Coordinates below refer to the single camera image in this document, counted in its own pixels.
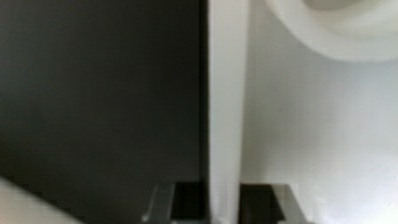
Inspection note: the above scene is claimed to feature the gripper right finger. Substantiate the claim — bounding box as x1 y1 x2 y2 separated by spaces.
239 184 315 224

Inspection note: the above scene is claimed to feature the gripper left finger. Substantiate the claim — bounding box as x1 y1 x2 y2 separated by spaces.
139 182 208 224

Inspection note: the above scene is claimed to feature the white U-shaped fence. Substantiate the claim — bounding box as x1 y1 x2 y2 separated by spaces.
0 177 86 224

